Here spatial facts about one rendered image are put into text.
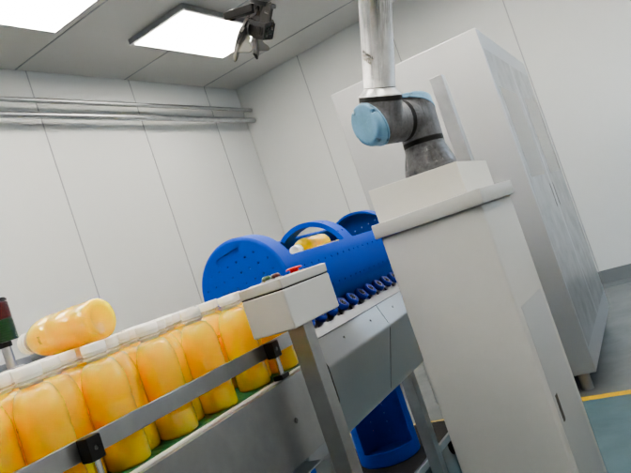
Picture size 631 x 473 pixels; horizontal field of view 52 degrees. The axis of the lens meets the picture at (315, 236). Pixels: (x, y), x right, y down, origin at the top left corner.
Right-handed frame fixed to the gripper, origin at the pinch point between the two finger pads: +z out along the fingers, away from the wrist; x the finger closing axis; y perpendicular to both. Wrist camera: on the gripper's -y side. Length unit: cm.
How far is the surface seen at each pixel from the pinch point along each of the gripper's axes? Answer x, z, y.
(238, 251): -57, 37, 38
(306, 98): 493, 119, -178
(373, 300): -12, 59, 67
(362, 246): -9, 44, 58
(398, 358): -8, 78, 80
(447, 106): 88, 11, 54
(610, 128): 452, 52, 137
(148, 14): 254, 38, -228
